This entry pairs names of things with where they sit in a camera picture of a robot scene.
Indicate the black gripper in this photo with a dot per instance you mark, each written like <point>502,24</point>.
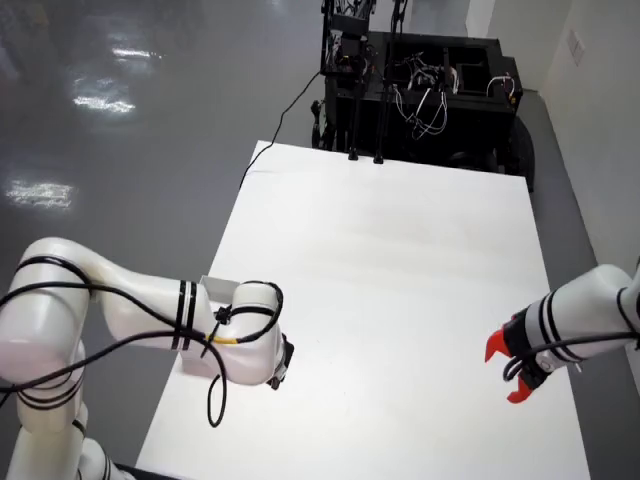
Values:
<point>284,360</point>
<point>517,335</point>

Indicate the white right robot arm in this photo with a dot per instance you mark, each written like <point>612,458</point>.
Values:
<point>585,310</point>

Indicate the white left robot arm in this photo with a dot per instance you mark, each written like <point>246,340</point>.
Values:
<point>50,310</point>

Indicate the black stand pole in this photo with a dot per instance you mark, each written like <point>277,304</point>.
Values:
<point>354,130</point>

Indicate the black equipment cart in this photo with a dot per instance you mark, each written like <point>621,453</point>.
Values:
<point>450,130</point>

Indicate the long black aluminium rail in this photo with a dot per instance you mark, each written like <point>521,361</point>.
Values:
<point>127,474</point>

